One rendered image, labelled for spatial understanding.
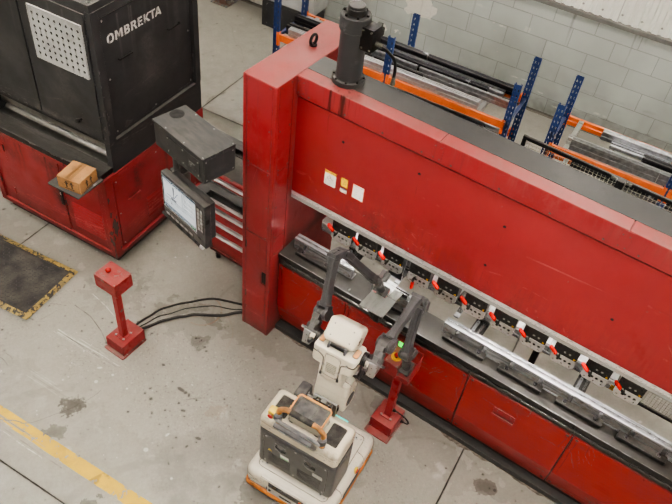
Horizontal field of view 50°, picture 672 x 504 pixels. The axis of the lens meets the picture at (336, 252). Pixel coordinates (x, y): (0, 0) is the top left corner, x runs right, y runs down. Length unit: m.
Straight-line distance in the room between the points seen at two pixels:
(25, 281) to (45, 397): 1.15
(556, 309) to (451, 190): 0.91
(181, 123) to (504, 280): 2.13
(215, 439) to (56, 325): 1.61
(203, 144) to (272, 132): 0.41
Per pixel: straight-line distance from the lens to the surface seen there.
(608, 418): 4.78
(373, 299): 4.78
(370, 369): 4.22
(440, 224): 4.28
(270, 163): 4.53
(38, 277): 6.37
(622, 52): 8.22
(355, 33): 4.07
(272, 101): 4.26
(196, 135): 4.40
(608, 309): 4.16
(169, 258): 6.35
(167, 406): 5.45
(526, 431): 4.99
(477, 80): 6.21
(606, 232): 3.84
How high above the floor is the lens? 4.60
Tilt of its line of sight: 46 degrees down
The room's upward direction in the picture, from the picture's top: 8 degrees clockwise
